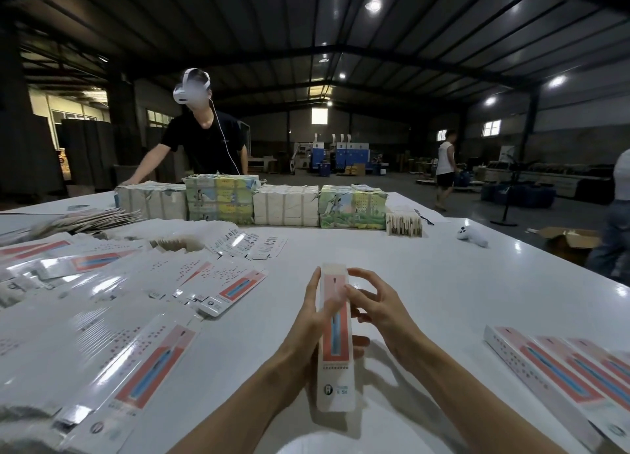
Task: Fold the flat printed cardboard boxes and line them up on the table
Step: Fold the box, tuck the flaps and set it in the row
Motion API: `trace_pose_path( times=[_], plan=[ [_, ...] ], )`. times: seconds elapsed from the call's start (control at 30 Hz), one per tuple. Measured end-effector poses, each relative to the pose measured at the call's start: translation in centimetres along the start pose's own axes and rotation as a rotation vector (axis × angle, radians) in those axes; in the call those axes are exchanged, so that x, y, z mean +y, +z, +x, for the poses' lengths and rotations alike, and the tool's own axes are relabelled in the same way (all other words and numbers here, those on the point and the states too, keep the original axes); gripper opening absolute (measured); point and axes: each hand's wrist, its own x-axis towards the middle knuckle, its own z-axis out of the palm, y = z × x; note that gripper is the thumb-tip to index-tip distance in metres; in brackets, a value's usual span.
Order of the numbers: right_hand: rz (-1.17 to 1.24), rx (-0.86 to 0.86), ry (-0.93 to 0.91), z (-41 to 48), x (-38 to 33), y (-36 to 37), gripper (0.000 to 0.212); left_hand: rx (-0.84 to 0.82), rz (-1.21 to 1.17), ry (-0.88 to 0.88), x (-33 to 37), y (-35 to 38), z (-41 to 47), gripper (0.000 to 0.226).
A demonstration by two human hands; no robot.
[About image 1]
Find person's left hand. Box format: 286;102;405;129
276;268;371;373

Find person's right hand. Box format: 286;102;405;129
346;268;432;371

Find red white carton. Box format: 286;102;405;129
316;262;354;413

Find pile of carton blanks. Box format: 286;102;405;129
0;217;287;454

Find person's right forearm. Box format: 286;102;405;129
406;340;567;454

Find person's left forearm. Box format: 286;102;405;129
172;355;316;454

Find small beige card stack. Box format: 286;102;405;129
386;213;423;237

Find green printed carton bundle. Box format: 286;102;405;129
319;184;388;230

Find small white object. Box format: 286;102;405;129
457;224;488;248

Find row of white cartons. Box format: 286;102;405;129
116;181;188;222
253;184;321;228

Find green yellow carton bundle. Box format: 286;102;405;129
184;174;261;226

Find blue machine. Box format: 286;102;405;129
310;142;371;176

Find black floor stand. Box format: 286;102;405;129
491;144;537;228

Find blue bins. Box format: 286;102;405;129
480;181;555;210

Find open cardboard box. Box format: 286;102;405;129
536;226;604;265

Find pile of grey flat sheets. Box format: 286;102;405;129
0;207;134;243

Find white headset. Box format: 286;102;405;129
173;68;213;106

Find dark grey cabinet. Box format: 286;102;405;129
59;119;117;192

